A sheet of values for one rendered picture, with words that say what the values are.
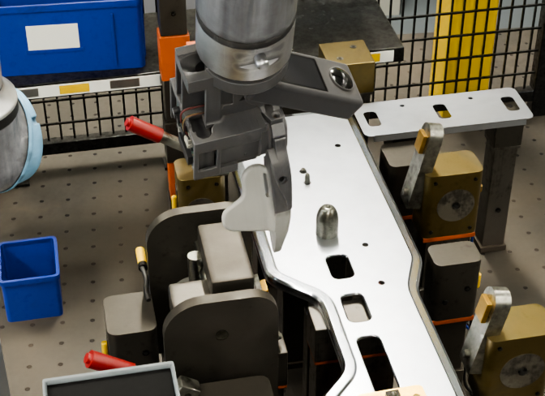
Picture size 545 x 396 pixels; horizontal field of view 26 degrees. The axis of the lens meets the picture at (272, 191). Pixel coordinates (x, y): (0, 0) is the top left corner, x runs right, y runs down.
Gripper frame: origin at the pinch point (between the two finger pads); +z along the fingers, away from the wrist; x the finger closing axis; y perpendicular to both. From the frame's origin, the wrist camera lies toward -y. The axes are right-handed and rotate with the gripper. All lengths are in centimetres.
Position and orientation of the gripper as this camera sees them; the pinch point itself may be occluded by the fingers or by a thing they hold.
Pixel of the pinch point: (257, 182)
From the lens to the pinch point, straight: 108.8
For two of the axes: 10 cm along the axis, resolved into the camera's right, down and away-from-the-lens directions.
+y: -9.4, 2.4, -2.2
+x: 3.3, 8.1, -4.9
